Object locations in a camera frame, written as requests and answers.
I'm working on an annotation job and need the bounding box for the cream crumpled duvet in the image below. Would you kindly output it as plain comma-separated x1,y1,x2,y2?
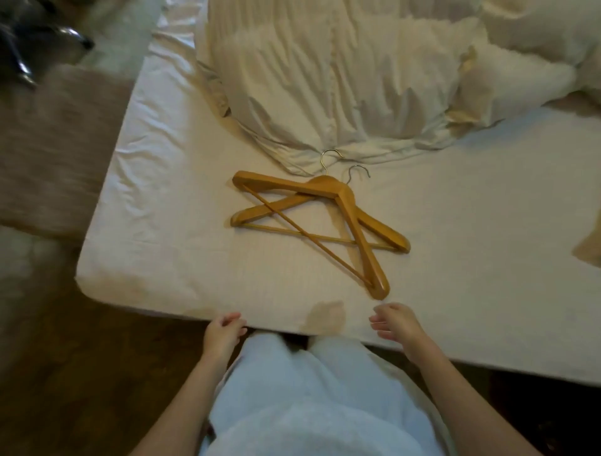
195,0,489,177

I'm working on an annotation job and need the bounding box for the white bed with sheet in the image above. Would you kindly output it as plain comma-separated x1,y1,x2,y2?
75,0,601,387

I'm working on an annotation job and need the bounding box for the person's right forearm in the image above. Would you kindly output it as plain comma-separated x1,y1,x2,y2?
405,336,541,456

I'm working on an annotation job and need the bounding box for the person's left forearm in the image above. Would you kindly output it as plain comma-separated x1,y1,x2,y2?
131,351,232,456

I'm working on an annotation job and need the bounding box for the person's right hand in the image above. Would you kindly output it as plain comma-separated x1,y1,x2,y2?
368,303,429,365

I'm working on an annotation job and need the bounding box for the person's white garment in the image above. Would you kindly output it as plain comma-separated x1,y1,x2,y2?
199,331,458,456

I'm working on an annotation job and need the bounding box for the person's left hand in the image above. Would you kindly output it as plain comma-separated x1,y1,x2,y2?
202,312,248,360

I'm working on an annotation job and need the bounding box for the dark metal chair base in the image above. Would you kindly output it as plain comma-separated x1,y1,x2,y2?
0,0,95,90

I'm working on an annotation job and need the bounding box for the white pillow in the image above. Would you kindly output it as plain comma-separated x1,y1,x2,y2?
451,0,601,137

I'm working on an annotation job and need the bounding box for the wooden clothes hanger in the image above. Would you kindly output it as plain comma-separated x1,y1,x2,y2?
230,149,411,255
232,165,391,301

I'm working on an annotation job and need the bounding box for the brown rug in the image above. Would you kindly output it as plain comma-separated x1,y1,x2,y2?
0,63,137,245

